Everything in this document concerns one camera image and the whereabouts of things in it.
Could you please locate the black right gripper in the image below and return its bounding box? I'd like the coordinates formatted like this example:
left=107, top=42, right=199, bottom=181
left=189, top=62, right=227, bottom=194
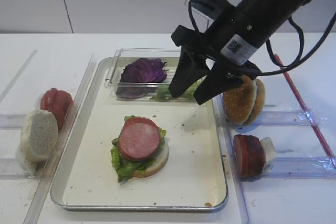
left=169, top=5, right=261, bottom=105

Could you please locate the pink meat slice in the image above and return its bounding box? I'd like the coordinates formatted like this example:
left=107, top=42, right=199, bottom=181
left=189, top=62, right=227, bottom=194
left=118, top=123, right=160, bottom=162

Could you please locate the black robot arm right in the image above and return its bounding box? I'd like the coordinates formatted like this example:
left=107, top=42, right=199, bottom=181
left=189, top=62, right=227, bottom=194
left=169, top=0, right=311, bottom=104

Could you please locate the green lettuce in container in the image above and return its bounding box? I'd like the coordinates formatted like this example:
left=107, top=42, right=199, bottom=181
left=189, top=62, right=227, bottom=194
left=150, top=79, right=202, bottom=102

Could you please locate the stack of meat slices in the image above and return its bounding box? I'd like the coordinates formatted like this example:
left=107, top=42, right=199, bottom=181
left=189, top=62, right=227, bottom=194
left=233, top=134, right=265, bottom=179

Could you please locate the white block behind meat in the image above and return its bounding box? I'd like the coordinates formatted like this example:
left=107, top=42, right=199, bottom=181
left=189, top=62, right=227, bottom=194
left=260, top=137, right=277, bottom=163

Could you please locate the stack of tomato slices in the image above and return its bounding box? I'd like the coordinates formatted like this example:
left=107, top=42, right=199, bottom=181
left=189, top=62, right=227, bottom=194
left=40, top=88, right=73, bottom=129

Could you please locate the sesame bun top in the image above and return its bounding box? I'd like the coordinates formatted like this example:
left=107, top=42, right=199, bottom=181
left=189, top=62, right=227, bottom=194
left=223, top=75, right=257, bottom=125

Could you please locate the brown bun behind sesame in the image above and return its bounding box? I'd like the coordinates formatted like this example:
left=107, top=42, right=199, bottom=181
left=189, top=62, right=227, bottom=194
left=244, top=79, right=266, bottom=125

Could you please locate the clear plastic container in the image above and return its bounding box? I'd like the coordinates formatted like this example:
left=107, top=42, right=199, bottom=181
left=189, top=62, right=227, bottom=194
left=104, top=47, right=203, bottom=103

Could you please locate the purple cabbage leaf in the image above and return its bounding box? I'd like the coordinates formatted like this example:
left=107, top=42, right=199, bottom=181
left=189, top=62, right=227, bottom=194
left=116, top=58, right=167, bottom=99

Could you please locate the clear holder upper right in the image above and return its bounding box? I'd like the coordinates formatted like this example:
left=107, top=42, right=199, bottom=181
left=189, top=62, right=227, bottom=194
left=254, top=110, right=320, bottom=126

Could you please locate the clear holder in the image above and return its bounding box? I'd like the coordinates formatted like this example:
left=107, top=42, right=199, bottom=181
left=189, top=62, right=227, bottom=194
left=0, top=157, right=53, bottom=180
left=254, top=110, right=320, bottom=126
left=1, top=114, right=43, bottom=130
left=246, top=156, right=335, bottom=181

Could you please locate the bottom bun on tray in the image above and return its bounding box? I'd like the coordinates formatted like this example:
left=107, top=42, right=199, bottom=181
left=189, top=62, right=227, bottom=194
left=133, top=138, right=169, bottom=178

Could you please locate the cream metal baking tray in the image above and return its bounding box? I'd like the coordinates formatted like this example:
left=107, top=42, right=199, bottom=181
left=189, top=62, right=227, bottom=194
left=50, top=58, right=227, bottom=212

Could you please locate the clear holder lower right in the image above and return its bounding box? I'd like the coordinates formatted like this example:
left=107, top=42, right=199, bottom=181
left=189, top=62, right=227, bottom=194
left=246, top=156, right=335, bottom=181

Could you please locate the white bun half upright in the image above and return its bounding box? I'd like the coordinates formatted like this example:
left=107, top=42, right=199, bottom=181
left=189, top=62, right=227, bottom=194
left=20, top=109, right=58, bottom=162

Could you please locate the clear holder upper left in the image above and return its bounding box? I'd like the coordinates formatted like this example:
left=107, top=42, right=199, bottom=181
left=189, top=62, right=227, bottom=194
left=1, top=114, right=43, bottom=130

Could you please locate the clear holder lower left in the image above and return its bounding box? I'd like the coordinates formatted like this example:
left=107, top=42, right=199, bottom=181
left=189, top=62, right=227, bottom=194
left=0, top=157, right=53, bottom=180

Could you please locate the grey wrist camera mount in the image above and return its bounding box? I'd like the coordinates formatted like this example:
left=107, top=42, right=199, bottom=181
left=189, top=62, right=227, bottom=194
left=184, top=0, right=230, bottom=22

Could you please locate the red plastic rail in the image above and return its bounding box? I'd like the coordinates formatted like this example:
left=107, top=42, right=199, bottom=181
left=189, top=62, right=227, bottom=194
left=272, top=54, right=336, bottom=168

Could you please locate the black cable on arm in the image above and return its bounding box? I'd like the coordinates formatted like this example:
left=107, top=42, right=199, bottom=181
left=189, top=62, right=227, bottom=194
left=187, top=0, right=336, bottom=77

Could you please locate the clear rail far left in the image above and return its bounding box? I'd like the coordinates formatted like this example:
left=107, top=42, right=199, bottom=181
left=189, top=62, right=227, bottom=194
left=0, top=49, right=38, bottom=102

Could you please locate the clear rail left of tray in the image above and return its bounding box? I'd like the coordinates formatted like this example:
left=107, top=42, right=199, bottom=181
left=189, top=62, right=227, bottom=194
left=23, top=54, right=97, bottom=224

